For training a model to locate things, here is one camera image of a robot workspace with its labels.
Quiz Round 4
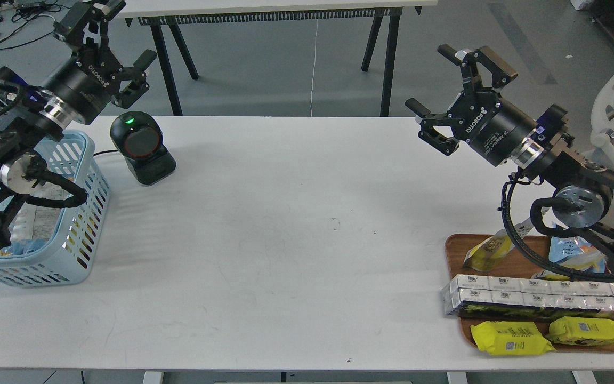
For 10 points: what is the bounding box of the white boxed snack multipack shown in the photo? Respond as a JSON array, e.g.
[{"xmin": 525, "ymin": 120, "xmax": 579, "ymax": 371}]
[{"xmin": 440, "ymin": 274, "xmax": 614, "ymax": 322}]

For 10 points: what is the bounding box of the light blue plastic basket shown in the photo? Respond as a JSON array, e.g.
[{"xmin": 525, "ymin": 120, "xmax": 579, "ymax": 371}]
[{"xmin": 0, "ymin": 130, "xmax": 110, "ymax": 289}]

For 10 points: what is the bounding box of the yellow snack pack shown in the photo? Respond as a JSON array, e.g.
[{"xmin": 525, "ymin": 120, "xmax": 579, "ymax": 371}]
[
  {"xmin": 470, "ymin": 321, "xmax": 555, "ymax": 356},
  {"xmin": 544, "ymin": 316, "xmax": 614, "ymax": 346}
]

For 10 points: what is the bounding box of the black barcode scanner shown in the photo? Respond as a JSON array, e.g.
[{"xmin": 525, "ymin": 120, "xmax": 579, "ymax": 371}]
[{"xmin": 110, "ymin": 111, "xmax": 177, "ymax": 186}]

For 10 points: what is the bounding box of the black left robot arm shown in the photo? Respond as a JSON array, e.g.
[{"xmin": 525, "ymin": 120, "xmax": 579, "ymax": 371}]
[{"xmin": 0, "ymin": 1, "xmax": 156, "ymax": 249}]

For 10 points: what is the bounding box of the brown wooden tray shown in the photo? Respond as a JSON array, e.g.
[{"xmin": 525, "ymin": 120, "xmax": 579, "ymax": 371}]
[{"xmin": 444, "ymin": 234, "xmax": 614, "ymax": 354}]

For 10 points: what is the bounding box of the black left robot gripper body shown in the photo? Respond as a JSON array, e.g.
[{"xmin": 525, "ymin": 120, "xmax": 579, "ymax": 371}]
[{"xmin": 41, "ymin": 34, "xmax": 135, "ymax": 126}]

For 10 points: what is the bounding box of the white background table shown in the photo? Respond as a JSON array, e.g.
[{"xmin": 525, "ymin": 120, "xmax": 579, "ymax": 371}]
[{"xmin": 118, "ymin": 1, "xmax": 437, "ymax": 117}]

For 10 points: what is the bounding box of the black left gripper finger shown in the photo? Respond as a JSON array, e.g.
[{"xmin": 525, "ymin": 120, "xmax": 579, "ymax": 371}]
[
  {"xmin": 112, "ymin": 49, "xmax": 157, "ymax": 109},
  {"xmin": 53, "ymin": 1, "xmax": 126, "ymax": 49}
]

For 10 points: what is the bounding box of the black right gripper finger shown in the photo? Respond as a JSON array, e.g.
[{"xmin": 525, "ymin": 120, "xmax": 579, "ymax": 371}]
[
  {"xmin": 405, "ymin": 98, "xmax": 460, "ymax": 156},
  {"xmin": 437, "ymin": 44, "xmax": 518, "ymax": 95}
]

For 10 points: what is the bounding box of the blue snack bag in basket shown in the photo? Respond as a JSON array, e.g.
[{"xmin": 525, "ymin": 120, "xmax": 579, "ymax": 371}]
[{"xmin": 0, "ymin": 238, "xmax": 48, "ymax": 257}]

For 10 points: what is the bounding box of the yellow white snack pouch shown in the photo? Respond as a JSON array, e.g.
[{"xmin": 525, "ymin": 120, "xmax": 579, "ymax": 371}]
[{"xmin": 463, "ymin": 228, "xmax": 515, "ymax": 272}]

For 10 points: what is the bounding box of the yellow snack pack left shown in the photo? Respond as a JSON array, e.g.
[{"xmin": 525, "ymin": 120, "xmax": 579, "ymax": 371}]
[{"xmin": 470, "ymin": 321, "xmax": 555, "ymax": 356}]

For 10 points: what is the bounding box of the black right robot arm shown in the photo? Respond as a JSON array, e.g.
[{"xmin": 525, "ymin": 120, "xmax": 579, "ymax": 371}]
[{"xmin": 405, "ymin": 44, "xmax": 614, "ymax": 282}]

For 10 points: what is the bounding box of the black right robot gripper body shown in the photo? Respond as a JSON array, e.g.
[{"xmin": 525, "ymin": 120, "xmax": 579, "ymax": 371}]
[{"xmin": 447, "ymin": 91, "xmax": 542, "ymax": 167}]

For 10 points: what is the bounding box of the yellow snack pack right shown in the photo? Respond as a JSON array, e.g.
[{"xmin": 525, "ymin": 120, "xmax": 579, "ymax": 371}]
[{"xmin": 544, "ymin": 316, "xmax": 614, "ymax": 346}]

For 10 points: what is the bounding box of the white snack bag in basket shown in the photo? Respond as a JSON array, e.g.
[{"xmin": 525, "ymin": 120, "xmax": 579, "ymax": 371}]
[{"xmin": 9, "ymin": 183, "xmax": 69, "ymax": 243}]

